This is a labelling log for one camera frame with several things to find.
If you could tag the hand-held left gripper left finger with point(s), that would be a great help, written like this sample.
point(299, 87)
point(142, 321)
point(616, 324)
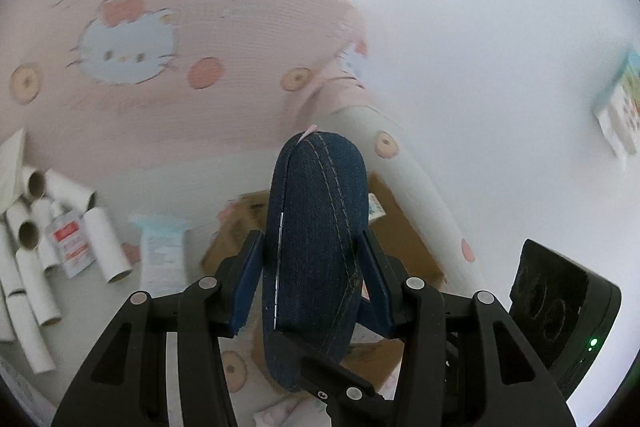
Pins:
point(247, 287)

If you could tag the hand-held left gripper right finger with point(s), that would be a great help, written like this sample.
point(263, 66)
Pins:
point(377, 292)

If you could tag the brown cardboard box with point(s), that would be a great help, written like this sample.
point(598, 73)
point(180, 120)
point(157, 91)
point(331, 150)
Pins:
point(400, 232)

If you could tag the denim glasses case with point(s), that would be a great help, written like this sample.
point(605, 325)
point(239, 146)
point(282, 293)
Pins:
point(315, 232)

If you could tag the white green cartoon box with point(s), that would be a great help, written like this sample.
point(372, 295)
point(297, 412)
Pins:
point(376, 206)

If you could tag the light blue wipes packet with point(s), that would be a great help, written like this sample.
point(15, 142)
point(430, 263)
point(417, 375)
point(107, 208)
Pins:
point(162, 252)

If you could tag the person's patterned pajama legs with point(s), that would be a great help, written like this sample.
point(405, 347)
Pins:
point(280, 412)

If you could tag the pile of white paper tubes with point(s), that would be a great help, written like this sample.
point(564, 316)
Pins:
point(100, 247)

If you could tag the red label sachet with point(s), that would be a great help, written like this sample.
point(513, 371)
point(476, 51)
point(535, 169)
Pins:
point(70, 247)

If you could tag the white picture-print box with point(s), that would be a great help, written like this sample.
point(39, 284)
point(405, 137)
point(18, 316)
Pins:
point(620, 107)

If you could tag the plain white box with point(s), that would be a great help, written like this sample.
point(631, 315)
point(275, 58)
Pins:
point(10, 172)

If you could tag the pink printed bed bumper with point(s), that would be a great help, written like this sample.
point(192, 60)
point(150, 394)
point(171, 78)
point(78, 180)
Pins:
point(200, 7)

